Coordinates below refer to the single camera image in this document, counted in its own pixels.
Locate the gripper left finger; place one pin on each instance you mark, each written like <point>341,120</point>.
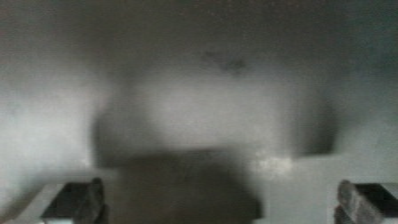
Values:
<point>78,206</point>

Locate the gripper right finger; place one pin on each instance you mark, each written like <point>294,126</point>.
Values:
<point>367,203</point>

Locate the white front drawer tray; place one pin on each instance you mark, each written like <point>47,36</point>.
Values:
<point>214,101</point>

